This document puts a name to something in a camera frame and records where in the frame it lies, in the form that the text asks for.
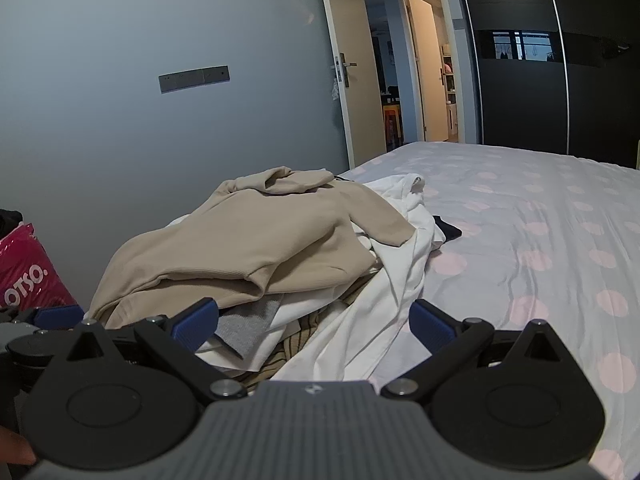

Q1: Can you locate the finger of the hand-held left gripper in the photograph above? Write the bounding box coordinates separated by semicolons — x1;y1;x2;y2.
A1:
12;304;86;331

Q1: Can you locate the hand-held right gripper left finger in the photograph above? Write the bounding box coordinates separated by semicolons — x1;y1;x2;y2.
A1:
50;298;248;403

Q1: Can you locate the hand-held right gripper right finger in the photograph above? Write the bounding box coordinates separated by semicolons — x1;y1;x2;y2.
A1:
381;299;583;401

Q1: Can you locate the beige sweater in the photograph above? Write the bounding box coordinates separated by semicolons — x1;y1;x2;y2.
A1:
89;165;417;331

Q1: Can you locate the person's left hand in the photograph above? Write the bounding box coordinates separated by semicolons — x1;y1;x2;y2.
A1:
0;427;37;466

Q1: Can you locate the grey garment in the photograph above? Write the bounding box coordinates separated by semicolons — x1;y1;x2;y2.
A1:
215;300;281;359

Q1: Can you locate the red plastic bag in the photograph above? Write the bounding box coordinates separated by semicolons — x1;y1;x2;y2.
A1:
0;223;79;311

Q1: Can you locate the navy garment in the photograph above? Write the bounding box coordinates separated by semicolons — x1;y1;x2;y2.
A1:
431;215;464;251

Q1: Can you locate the striped garment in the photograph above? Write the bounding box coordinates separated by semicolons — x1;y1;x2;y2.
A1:
240;287;372;388

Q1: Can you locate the black cloth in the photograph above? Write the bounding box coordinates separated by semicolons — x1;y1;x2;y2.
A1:
0;209;24;241

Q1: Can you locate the polka dot bed sheet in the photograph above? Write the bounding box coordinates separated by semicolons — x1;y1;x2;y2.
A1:
337;141;640;480

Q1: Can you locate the orange stool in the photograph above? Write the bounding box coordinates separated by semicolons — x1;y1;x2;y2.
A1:
382;102;404;141

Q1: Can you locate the white bedroom door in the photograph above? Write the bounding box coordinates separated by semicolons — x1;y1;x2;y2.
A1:
315;0;387;170

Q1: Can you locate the black sliding wardrobe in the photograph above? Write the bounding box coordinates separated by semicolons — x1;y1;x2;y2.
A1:
457;0;640;169

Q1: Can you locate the white hallway shelf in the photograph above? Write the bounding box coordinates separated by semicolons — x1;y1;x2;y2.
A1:
440;44;459;137

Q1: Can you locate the beige hallway door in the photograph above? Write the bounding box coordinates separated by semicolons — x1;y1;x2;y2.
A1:
404;0;451;143

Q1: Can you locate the grey wall switch panel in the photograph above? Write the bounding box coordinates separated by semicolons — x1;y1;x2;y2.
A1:
158;65;230;94

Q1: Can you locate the metal door handle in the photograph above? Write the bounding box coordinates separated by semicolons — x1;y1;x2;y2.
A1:
332;53;358;86

